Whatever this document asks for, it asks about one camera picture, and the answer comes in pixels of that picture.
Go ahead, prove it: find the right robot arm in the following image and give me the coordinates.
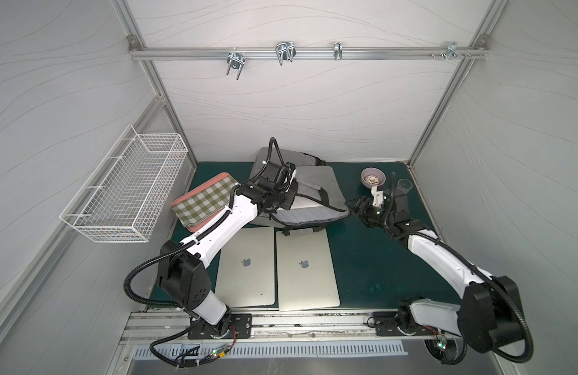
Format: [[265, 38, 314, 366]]
[[347, 187, 534, 363]]

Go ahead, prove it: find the white slotted cable duct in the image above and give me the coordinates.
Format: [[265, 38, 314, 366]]
[[156, 340, 408, 359]]

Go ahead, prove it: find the clear plastic cup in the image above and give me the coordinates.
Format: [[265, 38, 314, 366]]
[[396, 178, 413, 195]]

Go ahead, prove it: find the pink bowl with contents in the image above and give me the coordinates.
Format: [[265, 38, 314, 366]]
[[360, 167, 387, 189]]

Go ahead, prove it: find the green checkered cloth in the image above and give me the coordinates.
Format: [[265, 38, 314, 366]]
[[172, 176, 239, 228]]

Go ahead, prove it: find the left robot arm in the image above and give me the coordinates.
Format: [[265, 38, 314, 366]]
[[157, 162, 298, 332]]

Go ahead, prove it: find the metal hook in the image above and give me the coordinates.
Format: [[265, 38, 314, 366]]
[[274, 42, 296, 66], [226, 51, 245, 80], [334, 42, 343, 61], [429, 42, 472, 61]]

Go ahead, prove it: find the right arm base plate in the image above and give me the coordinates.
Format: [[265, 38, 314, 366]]
[[366, 310, 435, 337]]

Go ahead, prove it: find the grey zippered laptop bag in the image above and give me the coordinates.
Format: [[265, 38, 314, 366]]
[[248, 147, 326, 179]]

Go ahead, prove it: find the white wire basket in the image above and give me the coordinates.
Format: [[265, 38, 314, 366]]
[[59, 125, 187, 243]]

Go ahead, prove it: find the aluminium crossbar rail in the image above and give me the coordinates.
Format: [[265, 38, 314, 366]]
[[129, 43, 490, 62]]

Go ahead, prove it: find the silver apple laptop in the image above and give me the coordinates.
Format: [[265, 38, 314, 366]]
[[276, 229, 340, 311], [215, 227, 275, 308]]

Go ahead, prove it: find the grey laptop sleeve bag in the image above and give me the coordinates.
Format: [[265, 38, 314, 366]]
[[254, 166, 349, 231]]

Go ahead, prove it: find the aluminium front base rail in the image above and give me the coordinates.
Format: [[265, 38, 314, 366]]
[[119, 309, 457, 345]]

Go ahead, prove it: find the left black cable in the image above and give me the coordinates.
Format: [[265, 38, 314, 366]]
[[123, 208, 238, 369]]

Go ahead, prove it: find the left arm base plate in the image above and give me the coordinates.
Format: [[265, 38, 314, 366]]
[[187, 312, 252, 340]]

